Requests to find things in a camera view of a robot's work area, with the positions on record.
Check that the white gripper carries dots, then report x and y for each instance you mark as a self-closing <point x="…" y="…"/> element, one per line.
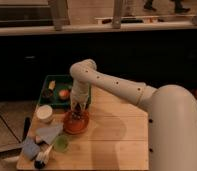
<point x="79" y="96"/>

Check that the dark grape bunch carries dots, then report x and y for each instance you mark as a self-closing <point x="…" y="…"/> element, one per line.
<point x="77" y="113"/>

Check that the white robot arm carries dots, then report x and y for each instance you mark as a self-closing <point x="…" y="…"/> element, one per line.
<point x="171" y="109"/>

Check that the red bowl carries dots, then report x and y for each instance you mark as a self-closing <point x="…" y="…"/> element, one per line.
<point x="74" y="125"/>

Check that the red apple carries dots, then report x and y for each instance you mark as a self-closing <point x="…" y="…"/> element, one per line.
<point x="64" y="94"/>

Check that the green plastic tray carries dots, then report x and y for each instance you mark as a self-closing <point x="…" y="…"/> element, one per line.
<point x="62" y="82"/>

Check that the yellow banana piece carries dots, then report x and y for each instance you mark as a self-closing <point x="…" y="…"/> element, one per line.
<point x="51" y="85"/>

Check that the dark round fruit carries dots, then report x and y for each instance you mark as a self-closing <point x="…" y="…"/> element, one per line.
<point x="47" y="94"/>

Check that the white cup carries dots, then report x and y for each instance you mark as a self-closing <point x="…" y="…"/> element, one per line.
<point x="45" y="113"/>

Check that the grey cloth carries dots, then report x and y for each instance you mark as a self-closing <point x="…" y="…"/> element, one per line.
<point x="49" y="133"/>

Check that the green cup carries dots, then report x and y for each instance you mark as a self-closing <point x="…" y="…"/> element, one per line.
<point x="61" y="143"/>

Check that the blue sponge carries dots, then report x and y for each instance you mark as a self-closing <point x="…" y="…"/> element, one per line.
<point x="29" y="148"/>

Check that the white dish brush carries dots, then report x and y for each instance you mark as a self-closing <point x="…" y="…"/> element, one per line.
<point x="42" y="158"/>

